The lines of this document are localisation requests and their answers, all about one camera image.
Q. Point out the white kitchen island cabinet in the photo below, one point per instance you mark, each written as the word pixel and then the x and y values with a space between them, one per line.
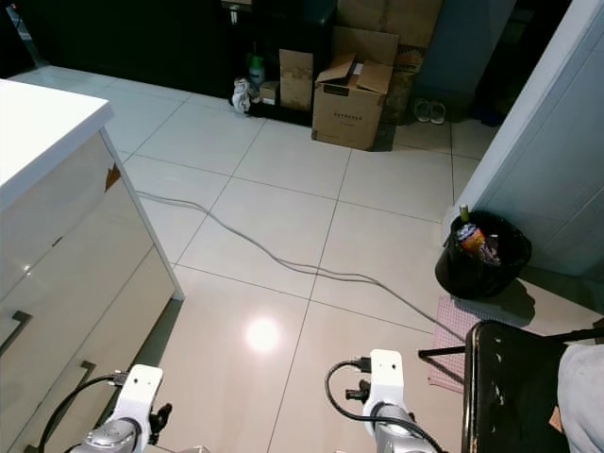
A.
pixel 57 236

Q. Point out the black metal rod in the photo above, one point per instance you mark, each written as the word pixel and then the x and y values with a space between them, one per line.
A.
pixel 444 351

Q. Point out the pink floor mat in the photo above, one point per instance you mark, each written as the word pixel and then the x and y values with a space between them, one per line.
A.
pixel 451 326

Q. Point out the black chair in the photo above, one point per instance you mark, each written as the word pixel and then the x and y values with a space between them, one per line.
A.
pixel 514 396

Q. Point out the black trash bin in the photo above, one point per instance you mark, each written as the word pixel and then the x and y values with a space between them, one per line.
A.
pixel 481 274

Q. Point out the orange snack packet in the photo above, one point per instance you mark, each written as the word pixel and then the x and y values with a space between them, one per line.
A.
pixel 472 236

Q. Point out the green glass bottle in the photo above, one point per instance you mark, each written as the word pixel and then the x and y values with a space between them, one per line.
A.
pixel 464 212

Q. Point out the person leg grey trousers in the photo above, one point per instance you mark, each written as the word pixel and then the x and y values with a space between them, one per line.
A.
pixel 583 396

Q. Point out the open cardboard box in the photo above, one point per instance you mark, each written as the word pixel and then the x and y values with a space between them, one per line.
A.
pixel 344 113

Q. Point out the grey slipper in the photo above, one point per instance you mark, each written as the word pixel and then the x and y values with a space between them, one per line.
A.
pixel 422 110
pixel 438 111

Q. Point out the tall white cabinet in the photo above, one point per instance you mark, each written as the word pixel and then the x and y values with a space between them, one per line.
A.
pixel 547 142

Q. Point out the small upright cardboard box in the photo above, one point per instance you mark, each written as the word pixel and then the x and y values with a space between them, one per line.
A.
pixel 295 80

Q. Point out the white plastic bag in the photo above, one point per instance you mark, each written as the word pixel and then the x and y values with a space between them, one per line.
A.
pixel 242 96

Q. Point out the green plastic bottle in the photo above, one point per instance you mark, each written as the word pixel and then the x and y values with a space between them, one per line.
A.
pixel 257 71

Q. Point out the black shelf unit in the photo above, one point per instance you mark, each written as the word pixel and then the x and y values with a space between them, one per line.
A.
pixel 283 28

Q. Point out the tall cardboard box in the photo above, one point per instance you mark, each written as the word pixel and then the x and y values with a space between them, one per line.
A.
pixel 387 14

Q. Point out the black sideboard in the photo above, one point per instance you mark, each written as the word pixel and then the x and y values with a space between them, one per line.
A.
pixel 123 38

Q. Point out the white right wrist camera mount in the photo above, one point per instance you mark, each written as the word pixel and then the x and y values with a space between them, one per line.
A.
pixel 387 376

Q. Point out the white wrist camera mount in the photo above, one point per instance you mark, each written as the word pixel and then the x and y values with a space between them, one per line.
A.
pixel 142 389
pixel 387 376

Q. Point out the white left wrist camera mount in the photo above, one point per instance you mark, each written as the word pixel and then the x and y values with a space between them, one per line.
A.
pixel 142 389

